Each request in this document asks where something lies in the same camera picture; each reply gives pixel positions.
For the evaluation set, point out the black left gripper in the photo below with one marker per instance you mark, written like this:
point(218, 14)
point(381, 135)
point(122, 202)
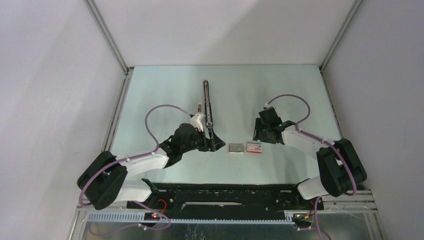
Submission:
point(205, 140)

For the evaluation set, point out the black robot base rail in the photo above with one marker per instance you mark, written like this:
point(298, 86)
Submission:
point(229, 202)

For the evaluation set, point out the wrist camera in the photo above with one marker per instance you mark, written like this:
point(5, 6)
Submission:
point(196, 121)
point(268, 106)

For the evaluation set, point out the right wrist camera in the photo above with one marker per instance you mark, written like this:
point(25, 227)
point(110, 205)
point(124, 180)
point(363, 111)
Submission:
point(268, 106)

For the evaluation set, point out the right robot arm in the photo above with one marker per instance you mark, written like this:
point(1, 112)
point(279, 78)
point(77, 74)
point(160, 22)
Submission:
point(340, 168)

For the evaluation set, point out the staple box tray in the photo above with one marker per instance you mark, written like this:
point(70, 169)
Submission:
point(236, 148)

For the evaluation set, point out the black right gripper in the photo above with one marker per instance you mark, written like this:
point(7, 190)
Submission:
point(257, 134)

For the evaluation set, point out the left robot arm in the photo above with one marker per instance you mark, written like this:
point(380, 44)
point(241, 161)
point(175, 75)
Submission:
point(108, 179)

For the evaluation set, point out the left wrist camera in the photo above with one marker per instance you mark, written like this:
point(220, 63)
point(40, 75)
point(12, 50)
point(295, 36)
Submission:
point(196, 121)

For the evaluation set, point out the white red staple box sleeve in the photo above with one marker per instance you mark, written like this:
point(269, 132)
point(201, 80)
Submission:
point(254, 147)

